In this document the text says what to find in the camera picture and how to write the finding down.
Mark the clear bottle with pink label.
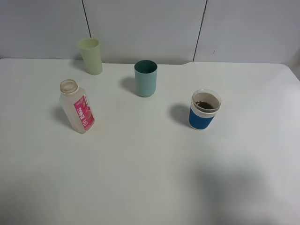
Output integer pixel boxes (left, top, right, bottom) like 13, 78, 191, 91
59, 79, 95, 134

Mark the teal plastic cup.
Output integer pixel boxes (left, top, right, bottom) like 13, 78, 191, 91
134, 60, 158, 98

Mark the pale green plastic cup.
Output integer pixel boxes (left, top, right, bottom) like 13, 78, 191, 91
77, 38, 103, 75

